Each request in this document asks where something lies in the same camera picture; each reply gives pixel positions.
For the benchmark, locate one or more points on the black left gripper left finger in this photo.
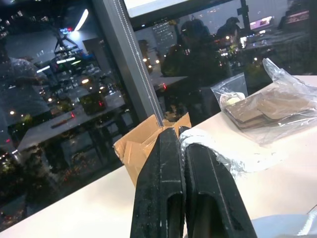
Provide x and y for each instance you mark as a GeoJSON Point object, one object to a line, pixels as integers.
{"type": "Point", "coordinates": [154, 183]}

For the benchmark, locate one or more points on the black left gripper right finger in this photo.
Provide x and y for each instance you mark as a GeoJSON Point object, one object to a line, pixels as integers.
{"type": "Point", "coordinates": [213, 193]}

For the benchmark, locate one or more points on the clear plastic wrap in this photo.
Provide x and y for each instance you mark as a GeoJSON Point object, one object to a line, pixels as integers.
{"type": "Point", "coordinates": [227, 158]}

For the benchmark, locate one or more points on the small clear zip bag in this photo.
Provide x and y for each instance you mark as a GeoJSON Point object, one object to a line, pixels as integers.
{"type": "Point", "coordinates": [229, 95]}

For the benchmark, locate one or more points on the clear bag of brown boards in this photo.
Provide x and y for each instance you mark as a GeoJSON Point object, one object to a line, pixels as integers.
{"type": "Point", "coordinates": [280, 109]}

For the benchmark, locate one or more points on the brown cardboard box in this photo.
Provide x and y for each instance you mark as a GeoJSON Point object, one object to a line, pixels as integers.
{"type": "Point", "coordinates": [146, 148]}

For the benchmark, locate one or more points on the grey window frame post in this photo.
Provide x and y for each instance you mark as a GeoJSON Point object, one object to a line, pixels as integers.
{"type": "Point", "coordinates": [131, 59]}

